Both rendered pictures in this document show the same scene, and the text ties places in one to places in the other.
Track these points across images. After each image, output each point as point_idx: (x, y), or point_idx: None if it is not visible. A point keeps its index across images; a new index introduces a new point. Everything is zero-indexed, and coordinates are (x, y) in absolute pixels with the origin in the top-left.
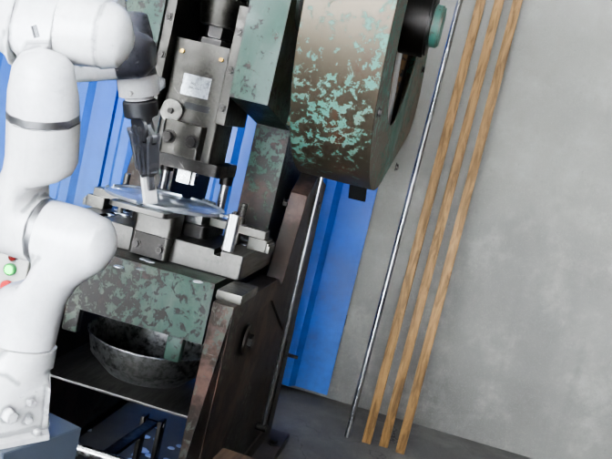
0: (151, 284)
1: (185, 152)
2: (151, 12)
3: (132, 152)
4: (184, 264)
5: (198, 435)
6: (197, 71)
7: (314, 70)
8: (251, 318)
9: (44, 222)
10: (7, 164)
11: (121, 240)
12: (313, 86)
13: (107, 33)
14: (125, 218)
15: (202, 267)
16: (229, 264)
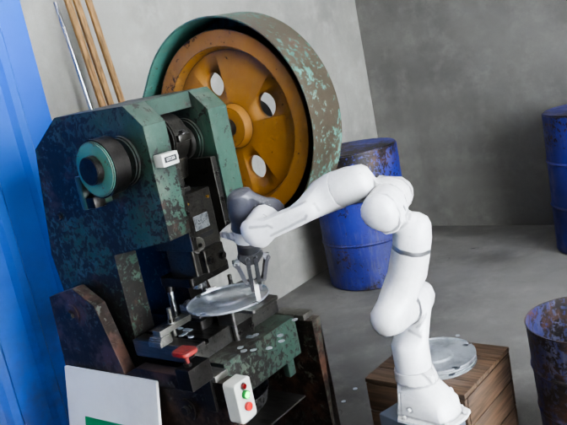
0: (272, 343)
1: (221, 263)
2: (174, 190)
3: (240, 277)
4: (256, 325)
5: (332, 392)
6: (197, 212)
7: (318, 168)
8: None
9: (421, 296)
10: (416, 279)
11: (224, 341)
12: (316, 176)
13: (413, 190)
14: (196, 332)
15: (263, 318)
16: (272, 305)
